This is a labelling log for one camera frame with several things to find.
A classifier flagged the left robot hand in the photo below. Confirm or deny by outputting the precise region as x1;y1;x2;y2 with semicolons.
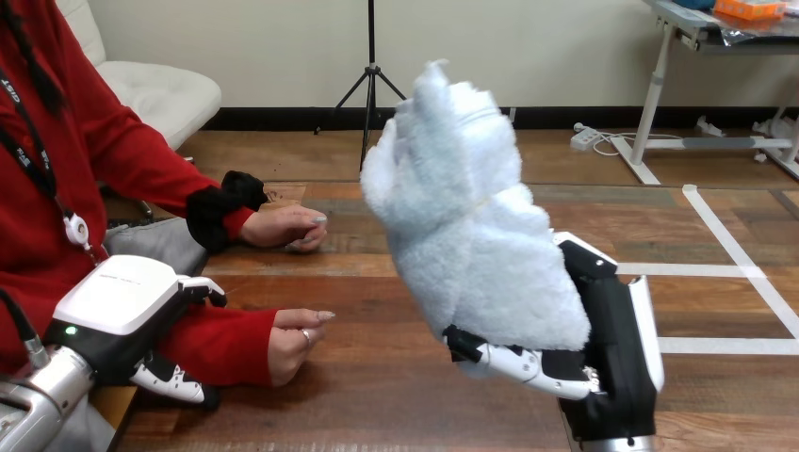
43;254;228;412

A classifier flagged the white desk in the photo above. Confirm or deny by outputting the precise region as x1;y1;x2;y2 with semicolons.
610;0;799;186

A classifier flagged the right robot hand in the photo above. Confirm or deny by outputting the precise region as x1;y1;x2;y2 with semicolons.
443;231;665;444

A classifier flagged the person's hand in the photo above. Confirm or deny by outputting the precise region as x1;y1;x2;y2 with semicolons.
239;204;330;253
267;308;337;388

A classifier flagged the white power strip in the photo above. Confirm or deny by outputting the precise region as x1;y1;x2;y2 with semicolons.
569;126;602;153

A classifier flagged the person's body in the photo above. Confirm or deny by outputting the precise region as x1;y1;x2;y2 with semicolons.
0;0;214;376

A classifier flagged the tangle of cables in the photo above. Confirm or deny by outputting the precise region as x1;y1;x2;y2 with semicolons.
573;121;685;158

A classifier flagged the person's forearm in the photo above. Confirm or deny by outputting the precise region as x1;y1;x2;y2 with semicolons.
155;302;280;388
81;118;269;254

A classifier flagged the white towel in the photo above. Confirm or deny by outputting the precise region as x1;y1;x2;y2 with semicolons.
360;58;592;352

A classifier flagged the black tripod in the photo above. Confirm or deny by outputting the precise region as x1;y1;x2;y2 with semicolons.
314;0;408;172

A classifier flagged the white cushioned chair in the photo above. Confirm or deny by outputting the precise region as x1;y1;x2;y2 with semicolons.
56;0;223;153

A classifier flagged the black cable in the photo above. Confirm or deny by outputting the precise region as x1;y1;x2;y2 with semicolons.
0;287;51;370

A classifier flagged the orange thing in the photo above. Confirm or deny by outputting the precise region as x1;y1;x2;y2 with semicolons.
713;0;789;22

